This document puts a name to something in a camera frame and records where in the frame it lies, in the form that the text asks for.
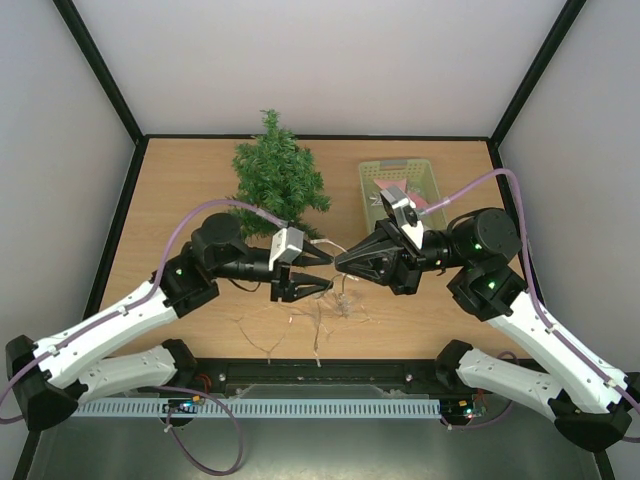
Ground black corner frame post right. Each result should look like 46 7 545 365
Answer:
489 0 587 150

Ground black corner frame post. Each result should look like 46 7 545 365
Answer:
53 0 144 145
489 0 587 150

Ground clear led string lights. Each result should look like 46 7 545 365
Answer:
234 238 374 370

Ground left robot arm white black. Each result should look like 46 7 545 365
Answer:
5 213 333 432

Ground silver star ornament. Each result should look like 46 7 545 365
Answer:
369 194 382 209

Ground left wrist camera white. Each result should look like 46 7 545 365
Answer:
269 227 304 271

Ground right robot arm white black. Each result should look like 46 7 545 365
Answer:
334 208 639 453

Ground light green plastic basket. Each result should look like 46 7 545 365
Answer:
358 158 440 233

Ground small green christmas tree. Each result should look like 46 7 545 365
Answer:
232 109 331 239

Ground pink paper triangle ornament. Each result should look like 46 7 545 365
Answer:
407 182 429 205

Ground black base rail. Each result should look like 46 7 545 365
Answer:
187 358 480 399

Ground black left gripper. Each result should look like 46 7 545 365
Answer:
213 241 334 304

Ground light blue slotted cable duct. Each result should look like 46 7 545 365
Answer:
74 398 441 419

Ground black corner frame post left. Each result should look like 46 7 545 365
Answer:
53 0 144 145

